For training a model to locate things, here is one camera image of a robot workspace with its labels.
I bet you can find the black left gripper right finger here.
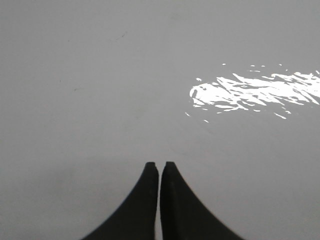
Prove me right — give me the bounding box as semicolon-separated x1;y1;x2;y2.
160;161;242;240

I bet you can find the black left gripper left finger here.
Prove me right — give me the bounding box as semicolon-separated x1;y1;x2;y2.
84;162;159;240

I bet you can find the white whiteboard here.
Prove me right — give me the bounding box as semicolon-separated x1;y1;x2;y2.
0;0;320;240

